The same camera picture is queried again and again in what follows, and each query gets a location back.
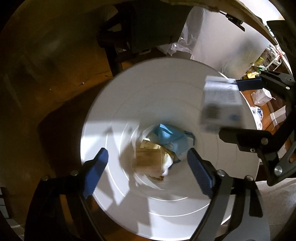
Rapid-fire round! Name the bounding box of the white grey carton box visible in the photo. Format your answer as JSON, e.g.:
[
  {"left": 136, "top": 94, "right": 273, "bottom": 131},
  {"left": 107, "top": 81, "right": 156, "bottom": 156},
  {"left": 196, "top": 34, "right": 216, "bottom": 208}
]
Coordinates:
[{"left": 199, "top": 75, "right": 244, "bottom": 133}]

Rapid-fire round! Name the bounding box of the brown cardboard box trash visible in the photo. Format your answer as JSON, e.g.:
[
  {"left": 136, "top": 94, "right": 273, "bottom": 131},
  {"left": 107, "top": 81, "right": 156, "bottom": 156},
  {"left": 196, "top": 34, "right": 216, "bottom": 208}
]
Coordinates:
[{"left": 132, "top": 140, "right": 166, "bottom": 181}]

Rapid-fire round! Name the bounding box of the white round trash bin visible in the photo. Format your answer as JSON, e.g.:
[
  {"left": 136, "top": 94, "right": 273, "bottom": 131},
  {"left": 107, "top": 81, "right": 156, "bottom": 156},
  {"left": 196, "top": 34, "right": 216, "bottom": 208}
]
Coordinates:
[{"left": 80, "top": 58, "right": 259, "bottom": 240}]

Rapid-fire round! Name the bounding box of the white crumpled paper bag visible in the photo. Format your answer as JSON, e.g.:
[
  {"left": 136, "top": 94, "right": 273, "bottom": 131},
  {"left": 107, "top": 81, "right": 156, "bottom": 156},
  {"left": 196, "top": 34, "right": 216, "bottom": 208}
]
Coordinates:
[{"left": 251, "top": 88, "right": 273, "bottom": 106}]

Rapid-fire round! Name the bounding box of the blue plastic wrapper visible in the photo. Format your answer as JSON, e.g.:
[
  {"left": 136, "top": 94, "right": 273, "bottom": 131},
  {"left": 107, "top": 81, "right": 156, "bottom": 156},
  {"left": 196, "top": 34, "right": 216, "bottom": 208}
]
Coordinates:
[{"left": 151, "top": 123, "right": 196, "bottom": 162}]

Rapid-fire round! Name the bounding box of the large clear plastic bag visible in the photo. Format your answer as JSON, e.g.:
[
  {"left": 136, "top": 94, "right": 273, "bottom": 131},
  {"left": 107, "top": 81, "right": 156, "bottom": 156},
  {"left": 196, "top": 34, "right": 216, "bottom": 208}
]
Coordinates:
[{"left": 158, "top": 6, "right": 270, "bottom": 79}]

